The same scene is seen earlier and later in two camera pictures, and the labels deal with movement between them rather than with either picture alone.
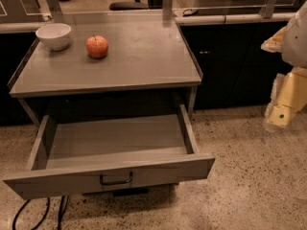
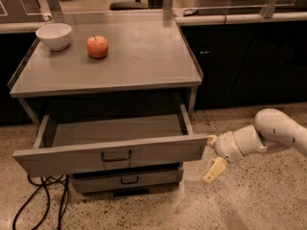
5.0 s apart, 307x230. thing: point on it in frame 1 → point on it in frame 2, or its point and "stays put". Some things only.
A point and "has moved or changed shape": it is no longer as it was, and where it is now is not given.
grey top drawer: [80, 153] has moved or changed shape
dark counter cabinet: [236, 71] stays put
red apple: [97, 47] stays put
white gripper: [296, 42] → [224, 146]
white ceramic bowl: [55, 34] stays put
